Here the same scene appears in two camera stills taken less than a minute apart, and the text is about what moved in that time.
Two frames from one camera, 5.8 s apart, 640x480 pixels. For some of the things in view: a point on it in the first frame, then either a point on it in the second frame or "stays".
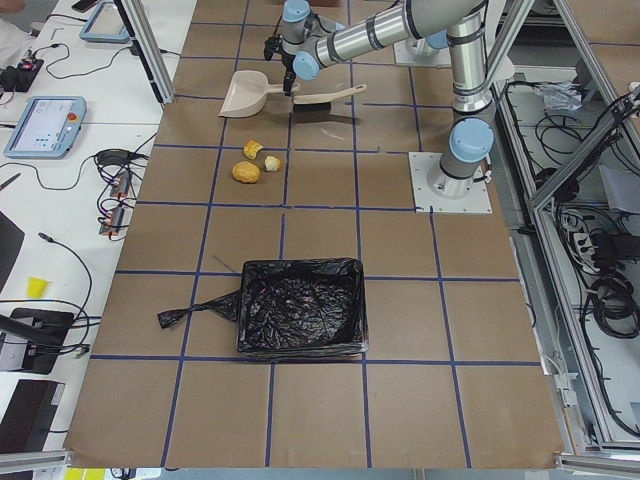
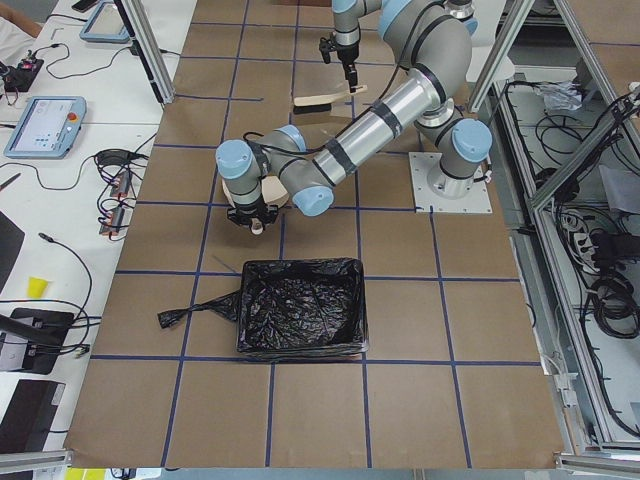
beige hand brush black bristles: (321, 103) stays
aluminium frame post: (145, 41) stays
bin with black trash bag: (295, 308) stays
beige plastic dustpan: (248, 93) → (272, 190)
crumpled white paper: (560, 95) stays
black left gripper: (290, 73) → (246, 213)
